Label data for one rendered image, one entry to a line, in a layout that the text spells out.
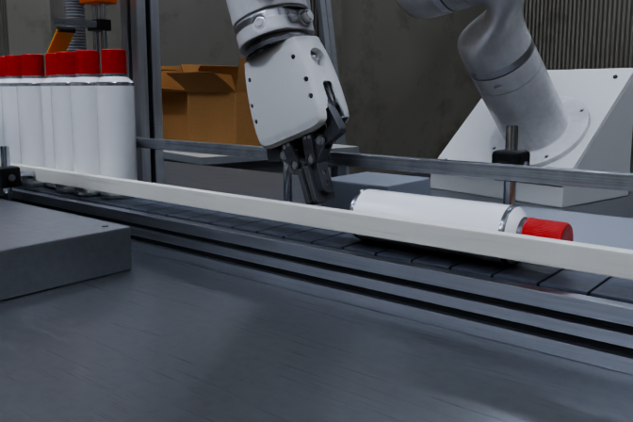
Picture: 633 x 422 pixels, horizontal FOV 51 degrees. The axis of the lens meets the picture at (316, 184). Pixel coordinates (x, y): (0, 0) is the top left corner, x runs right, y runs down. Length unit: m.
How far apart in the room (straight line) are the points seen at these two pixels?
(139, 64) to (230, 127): 1.61
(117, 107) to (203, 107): 1.92
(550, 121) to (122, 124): 0.73
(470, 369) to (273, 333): 0.16
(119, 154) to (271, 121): 0.30
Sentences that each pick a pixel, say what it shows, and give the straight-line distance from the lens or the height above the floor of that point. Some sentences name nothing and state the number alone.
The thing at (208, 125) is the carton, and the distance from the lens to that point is 2.84.
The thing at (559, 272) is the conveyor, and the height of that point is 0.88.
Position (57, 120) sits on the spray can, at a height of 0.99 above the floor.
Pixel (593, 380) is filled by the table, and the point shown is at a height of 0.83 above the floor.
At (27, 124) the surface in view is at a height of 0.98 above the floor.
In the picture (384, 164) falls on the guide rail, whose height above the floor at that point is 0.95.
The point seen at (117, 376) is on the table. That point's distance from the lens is 0.51.
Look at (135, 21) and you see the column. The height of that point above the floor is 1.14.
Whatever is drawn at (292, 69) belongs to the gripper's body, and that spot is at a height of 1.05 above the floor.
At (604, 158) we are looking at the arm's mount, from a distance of 1.32.
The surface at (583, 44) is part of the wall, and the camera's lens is 8.28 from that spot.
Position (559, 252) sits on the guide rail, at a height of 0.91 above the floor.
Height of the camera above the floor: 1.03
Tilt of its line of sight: 8 degrees down
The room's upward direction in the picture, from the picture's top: straight up
